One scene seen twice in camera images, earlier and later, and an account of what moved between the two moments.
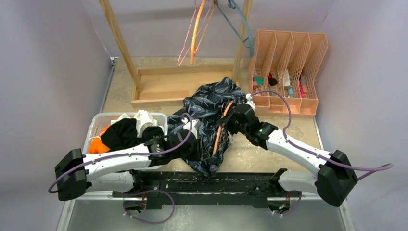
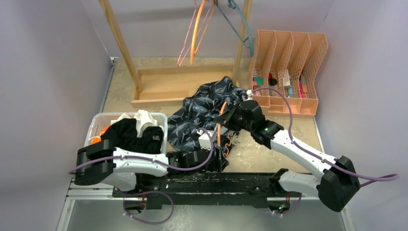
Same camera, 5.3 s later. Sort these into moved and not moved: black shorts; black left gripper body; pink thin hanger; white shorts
Moved: black left gripper body
Not moved: black shorts; white shorts; pink thin hanger
